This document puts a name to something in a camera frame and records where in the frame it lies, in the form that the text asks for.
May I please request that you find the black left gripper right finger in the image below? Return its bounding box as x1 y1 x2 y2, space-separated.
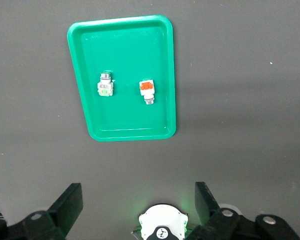
189 181 241 240

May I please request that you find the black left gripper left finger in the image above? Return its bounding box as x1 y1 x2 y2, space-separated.
22 182 84 240

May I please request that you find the white button with green block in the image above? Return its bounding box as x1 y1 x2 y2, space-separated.
96 71 115 97

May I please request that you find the white button with orange block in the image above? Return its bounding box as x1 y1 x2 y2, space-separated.
138 79 156 106

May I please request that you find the green plastic tray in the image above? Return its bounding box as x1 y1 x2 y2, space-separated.
66 14 177 143

